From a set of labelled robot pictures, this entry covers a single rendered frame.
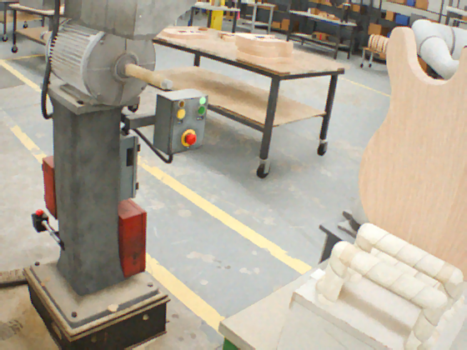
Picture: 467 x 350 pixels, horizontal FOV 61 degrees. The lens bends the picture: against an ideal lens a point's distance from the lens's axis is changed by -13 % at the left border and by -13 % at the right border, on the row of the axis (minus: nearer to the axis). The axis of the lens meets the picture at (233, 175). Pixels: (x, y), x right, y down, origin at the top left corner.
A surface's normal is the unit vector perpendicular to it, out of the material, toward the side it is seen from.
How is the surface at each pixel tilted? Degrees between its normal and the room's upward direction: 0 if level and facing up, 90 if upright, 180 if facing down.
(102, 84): 94
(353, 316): 0
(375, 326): 0
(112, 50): 83
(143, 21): 90
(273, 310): 0
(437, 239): 94
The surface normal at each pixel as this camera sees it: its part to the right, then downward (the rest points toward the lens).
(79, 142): 0.69, 0.39
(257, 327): 0.13, -0.90
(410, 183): -0.70, 0.29
